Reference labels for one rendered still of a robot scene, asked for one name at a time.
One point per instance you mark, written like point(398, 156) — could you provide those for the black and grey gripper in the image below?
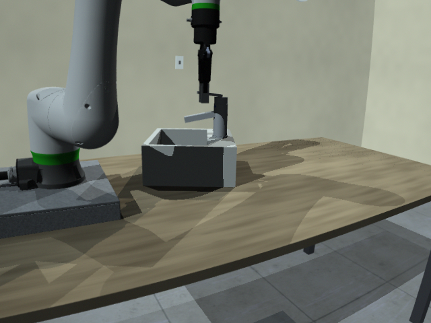
point(204, 36)

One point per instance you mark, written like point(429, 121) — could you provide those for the dark grey square basin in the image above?
point(188, 157)

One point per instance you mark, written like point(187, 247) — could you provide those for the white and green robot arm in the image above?
point(85, 113)

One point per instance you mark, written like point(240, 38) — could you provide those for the black mixer tap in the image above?
point(219, 115)

